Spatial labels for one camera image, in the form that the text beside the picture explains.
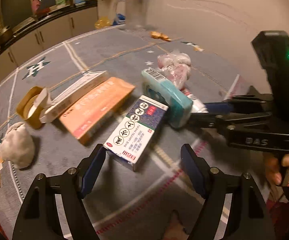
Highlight white tube bottle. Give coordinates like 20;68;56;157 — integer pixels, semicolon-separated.
181;88;208;113

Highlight knotted white plastic bag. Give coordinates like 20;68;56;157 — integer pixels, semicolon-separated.
157;50;191;90

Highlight teal white box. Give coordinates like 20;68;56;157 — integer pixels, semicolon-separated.
141;67;193;128

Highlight white tissue ball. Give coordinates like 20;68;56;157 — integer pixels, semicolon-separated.
0;122;35;169

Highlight orange medicine box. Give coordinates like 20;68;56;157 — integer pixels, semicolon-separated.
59;77;135;145

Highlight white blue medicine box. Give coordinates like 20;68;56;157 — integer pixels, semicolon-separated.
104;95;168;172

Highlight long white slim box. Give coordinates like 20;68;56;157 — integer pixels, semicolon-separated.
34;71;109;124

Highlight brown tape roll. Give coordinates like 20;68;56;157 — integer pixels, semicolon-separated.
16;86;50;129

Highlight right hand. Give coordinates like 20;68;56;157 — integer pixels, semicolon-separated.
263;152;289;186

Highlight orange peel scraps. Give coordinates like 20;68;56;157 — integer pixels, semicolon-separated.
150;31;172;42

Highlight grey patterned tablecloth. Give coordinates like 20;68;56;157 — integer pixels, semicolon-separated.
0;28;269;239

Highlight clear glass pitcher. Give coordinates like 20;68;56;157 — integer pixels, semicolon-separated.
115;0;159;31

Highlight blue object on floor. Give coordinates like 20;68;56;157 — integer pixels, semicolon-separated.
113;14;126;25

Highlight yellow plastic bag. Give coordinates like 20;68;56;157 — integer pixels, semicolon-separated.
95;17;112;29

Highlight pink cloth at window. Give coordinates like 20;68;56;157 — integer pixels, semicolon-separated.
31;0;41;15

